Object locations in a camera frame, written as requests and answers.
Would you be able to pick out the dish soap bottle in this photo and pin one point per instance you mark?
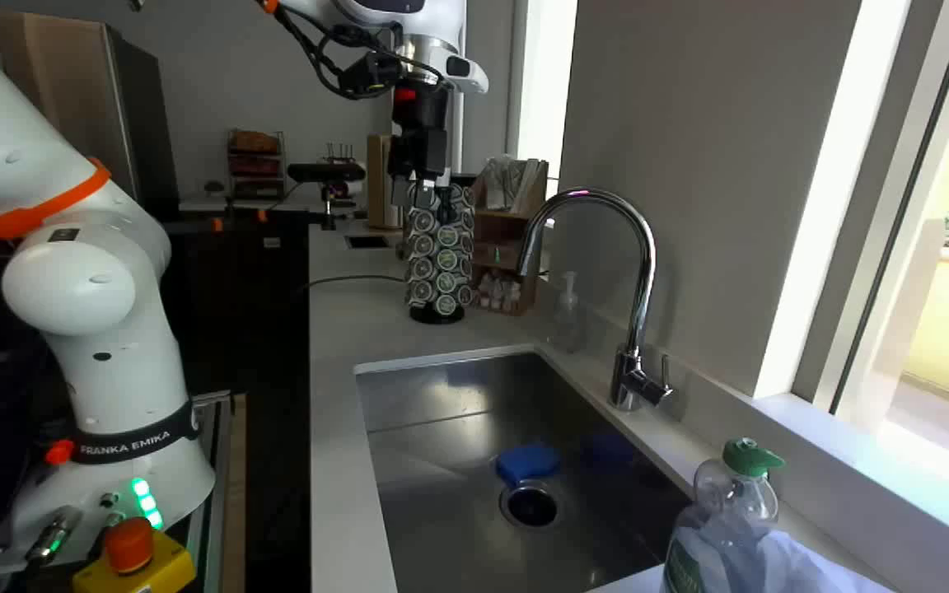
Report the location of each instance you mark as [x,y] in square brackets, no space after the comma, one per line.
[733,505]

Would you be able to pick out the dark lid coffee pod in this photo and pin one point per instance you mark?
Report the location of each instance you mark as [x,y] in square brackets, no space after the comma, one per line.
[420,211]
[423,303]
[423,283]
[420,257]
[420,237]

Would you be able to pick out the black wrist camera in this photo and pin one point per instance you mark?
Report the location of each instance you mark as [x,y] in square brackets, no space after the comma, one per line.
[374,73]

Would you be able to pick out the blue sponge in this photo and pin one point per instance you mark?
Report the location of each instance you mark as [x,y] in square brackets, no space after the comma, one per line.
[528,462]

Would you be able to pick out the flat black device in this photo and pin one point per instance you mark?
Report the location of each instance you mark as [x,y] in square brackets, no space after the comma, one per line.
[368,243]

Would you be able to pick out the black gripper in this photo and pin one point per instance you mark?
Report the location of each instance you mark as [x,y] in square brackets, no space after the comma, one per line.
[423,116]

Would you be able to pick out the grey metal cabinet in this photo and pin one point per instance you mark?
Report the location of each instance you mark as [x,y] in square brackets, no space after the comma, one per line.
[67,87]

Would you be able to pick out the tan cylindrical container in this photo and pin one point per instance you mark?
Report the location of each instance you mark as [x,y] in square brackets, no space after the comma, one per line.
[379,184]

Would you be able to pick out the round sink drain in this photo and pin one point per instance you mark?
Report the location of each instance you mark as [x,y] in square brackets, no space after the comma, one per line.
[528,505]

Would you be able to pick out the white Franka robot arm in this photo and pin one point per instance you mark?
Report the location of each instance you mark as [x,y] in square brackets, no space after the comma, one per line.
[101,330]

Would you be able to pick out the brown cardboard box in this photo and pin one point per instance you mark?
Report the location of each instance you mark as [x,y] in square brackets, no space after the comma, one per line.
[255,153]

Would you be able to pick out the yellow emergency stop button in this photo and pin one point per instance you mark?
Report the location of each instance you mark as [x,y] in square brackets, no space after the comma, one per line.
[131,547]

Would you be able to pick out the black stereo camera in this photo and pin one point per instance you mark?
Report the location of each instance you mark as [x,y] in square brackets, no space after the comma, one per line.
[328,173]

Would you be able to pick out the robot mounting table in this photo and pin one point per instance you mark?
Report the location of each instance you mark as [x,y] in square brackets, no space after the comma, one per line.
[236,497]

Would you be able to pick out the white window frame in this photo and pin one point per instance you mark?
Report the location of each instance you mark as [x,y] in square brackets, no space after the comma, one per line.
[826,219]

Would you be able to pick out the chrome gooseneck faucet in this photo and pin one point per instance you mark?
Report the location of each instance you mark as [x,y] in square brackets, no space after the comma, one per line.
[637,380]

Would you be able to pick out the Donut Shop coffee pod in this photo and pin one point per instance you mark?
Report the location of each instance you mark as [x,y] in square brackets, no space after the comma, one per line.
[450,237]
[450,257]
[450,303]
[450,283]

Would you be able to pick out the cardboard box with items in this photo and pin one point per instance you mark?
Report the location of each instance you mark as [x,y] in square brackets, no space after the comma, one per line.
[507,249]

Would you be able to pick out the dark base cabinet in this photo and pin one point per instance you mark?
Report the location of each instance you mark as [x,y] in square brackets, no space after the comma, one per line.
[237,309]

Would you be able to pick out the stainless steel sink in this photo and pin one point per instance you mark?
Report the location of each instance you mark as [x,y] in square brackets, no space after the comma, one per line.
[441,462]

